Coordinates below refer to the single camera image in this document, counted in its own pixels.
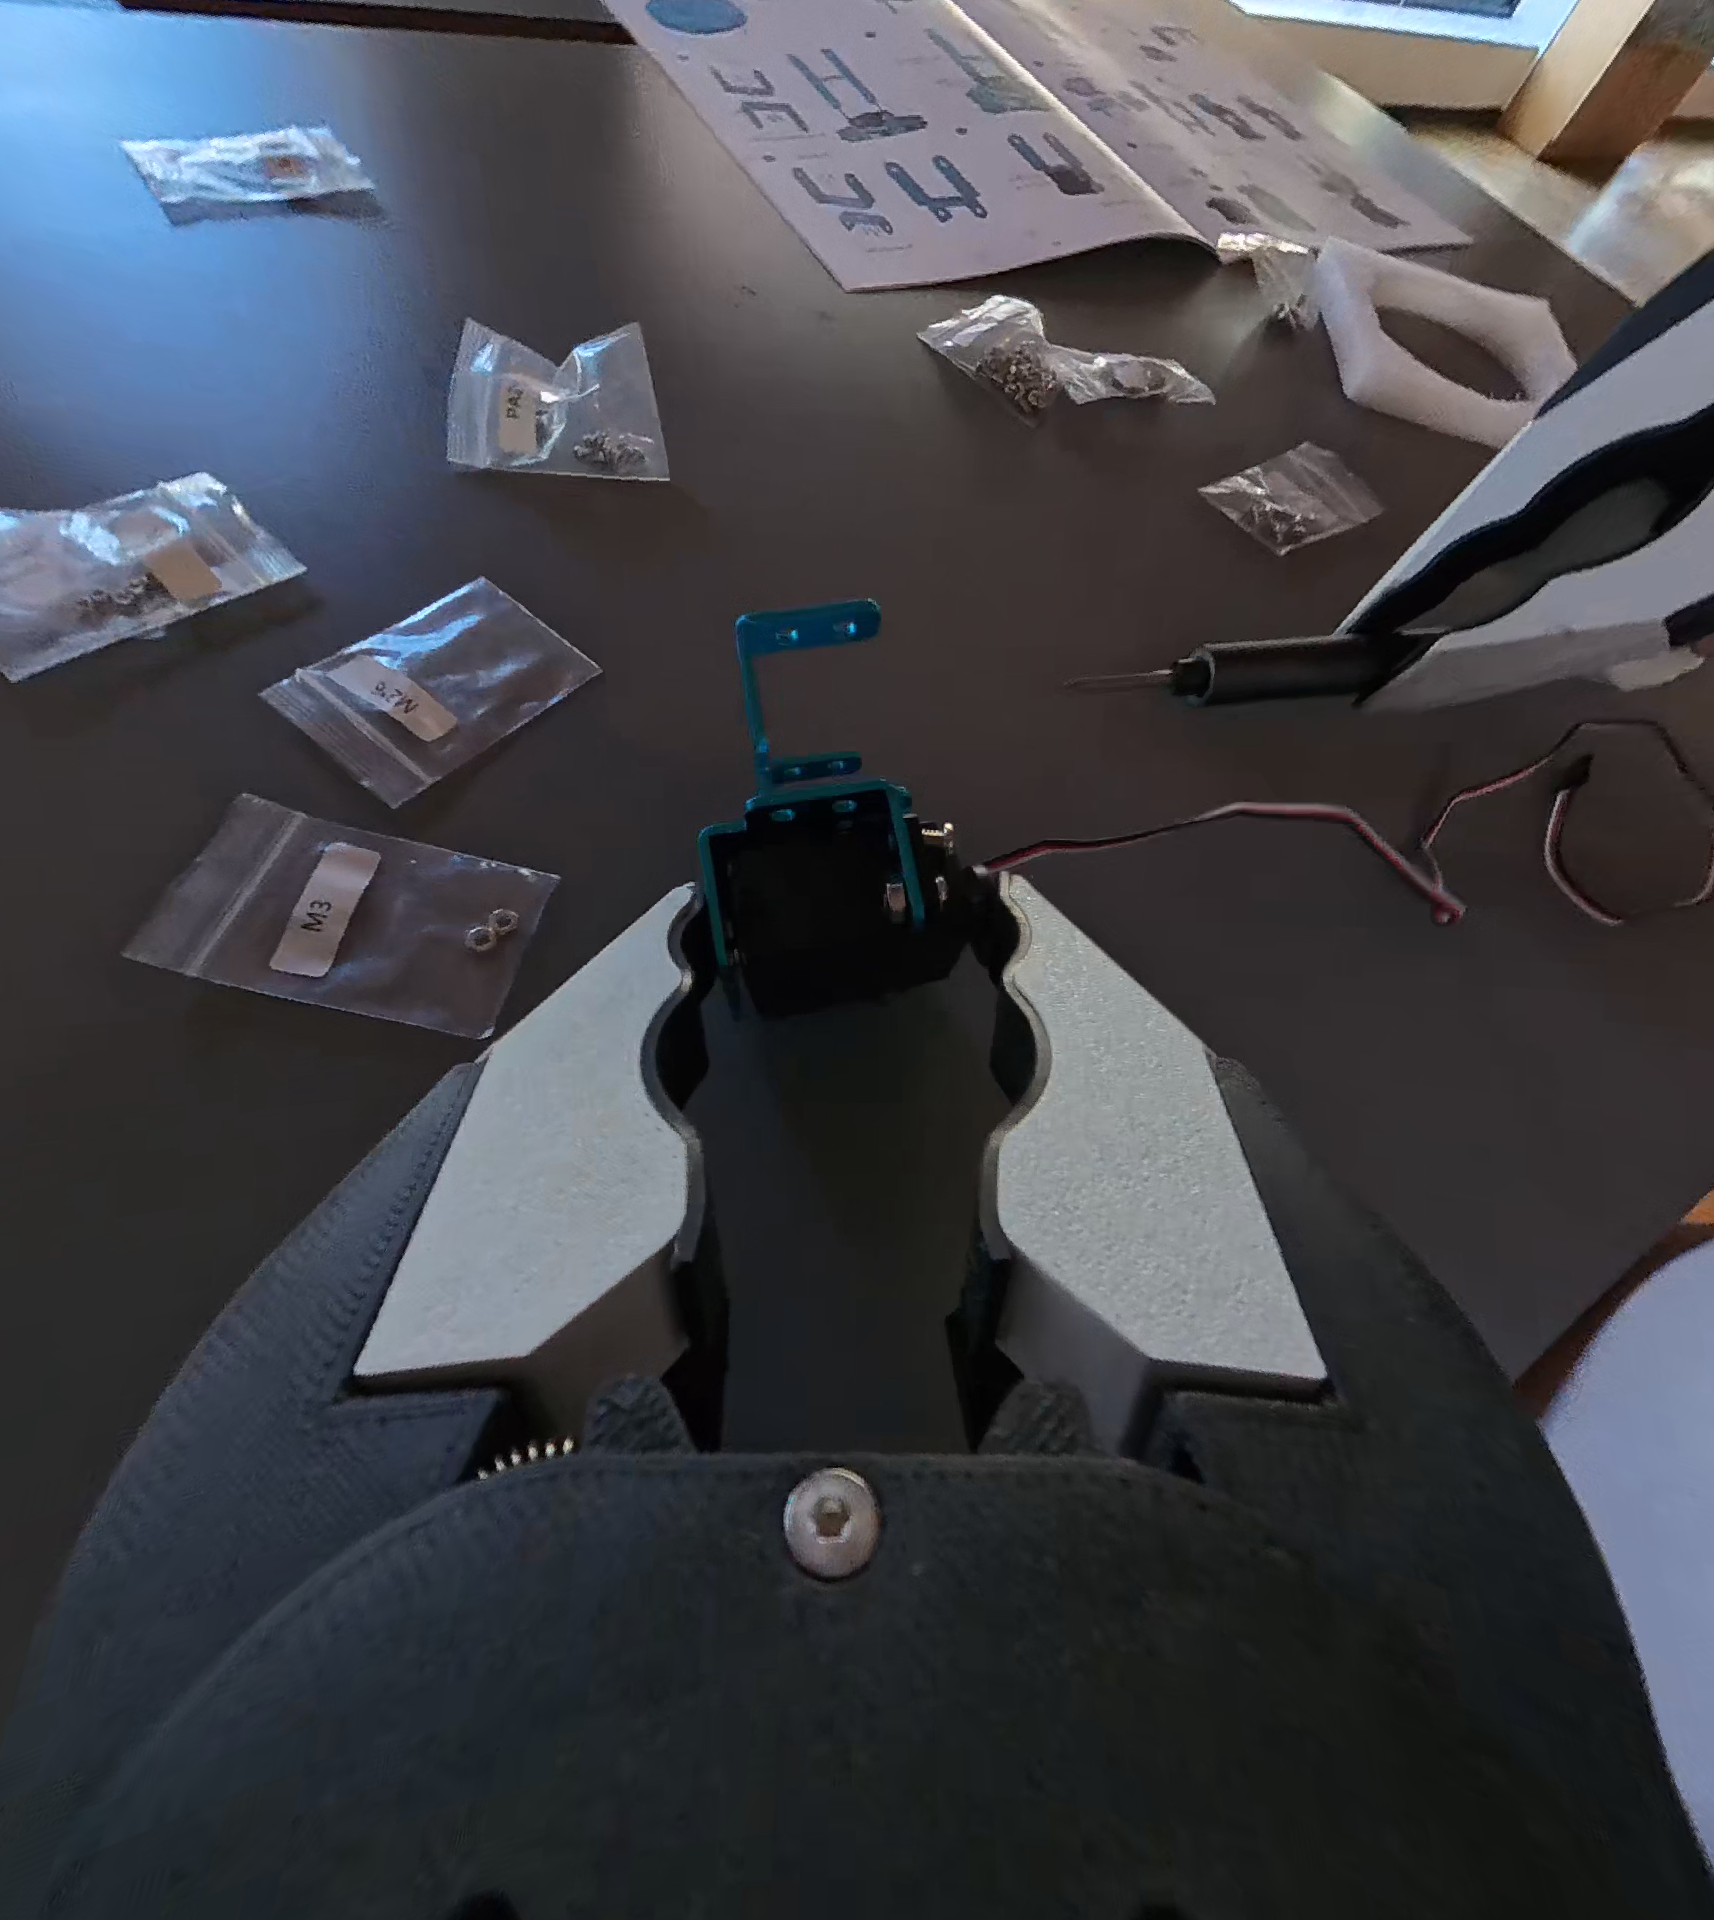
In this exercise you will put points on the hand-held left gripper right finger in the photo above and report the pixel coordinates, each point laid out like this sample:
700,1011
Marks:
1156,1185

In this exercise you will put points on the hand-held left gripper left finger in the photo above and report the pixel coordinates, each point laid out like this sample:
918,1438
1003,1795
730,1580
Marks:
527,1170

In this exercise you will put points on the black servo with blue bracket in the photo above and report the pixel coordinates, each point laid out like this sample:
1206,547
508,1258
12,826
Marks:
827,930

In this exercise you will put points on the black screwdriver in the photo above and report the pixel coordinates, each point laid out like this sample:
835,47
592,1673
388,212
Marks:
1277,671

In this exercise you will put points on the dark desk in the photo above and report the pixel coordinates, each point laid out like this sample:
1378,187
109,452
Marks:
827,1170

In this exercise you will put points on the clear plastic parts bag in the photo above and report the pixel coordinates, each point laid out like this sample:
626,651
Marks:
542,405
1007,361
407,705
1142,379
1293,503
346,914
122,579
257,173
1277,278

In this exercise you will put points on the large window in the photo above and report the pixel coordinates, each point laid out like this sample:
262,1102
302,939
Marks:
1397,53

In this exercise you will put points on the white instruction booklet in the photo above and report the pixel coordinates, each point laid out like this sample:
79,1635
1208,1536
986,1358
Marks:
917,210

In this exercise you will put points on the wooden post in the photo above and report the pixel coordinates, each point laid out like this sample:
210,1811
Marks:
1607,83

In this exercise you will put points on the white foam frame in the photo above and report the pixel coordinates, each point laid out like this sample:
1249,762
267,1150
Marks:
1361,339

